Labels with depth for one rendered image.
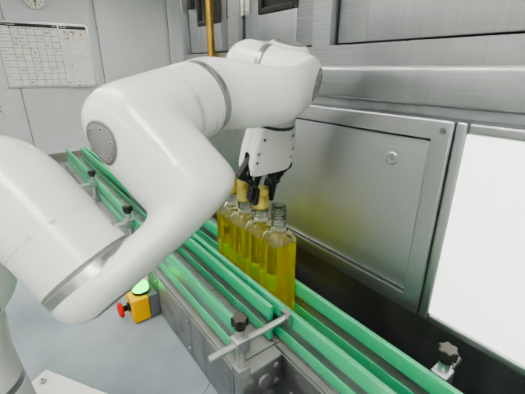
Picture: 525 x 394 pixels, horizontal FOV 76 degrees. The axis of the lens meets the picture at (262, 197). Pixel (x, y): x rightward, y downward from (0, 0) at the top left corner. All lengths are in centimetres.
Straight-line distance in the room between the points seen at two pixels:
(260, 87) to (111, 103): 17
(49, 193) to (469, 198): 52
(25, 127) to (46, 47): 124
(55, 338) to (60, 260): 77
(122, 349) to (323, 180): 63
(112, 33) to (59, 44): 83
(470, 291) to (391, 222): 16
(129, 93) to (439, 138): 44
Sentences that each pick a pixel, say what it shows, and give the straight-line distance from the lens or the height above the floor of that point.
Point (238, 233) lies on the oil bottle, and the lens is 75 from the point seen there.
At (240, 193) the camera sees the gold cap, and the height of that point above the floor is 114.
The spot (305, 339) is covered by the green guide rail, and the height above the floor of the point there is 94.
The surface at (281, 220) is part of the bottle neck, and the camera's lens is 65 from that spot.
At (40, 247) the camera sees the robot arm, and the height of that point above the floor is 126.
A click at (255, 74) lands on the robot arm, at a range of 40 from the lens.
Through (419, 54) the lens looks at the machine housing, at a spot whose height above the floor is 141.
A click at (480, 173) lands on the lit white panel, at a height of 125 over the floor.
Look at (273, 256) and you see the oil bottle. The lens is 67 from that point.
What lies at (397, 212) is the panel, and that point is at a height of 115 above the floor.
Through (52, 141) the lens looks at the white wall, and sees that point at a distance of 648.
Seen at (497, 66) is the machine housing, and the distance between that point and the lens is 56.
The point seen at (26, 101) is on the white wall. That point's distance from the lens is 638.
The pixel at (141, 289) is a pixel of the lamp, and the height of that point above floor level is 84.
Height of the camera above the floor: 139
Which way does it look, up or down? 21 degrees down
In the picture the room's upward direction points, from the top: straight up
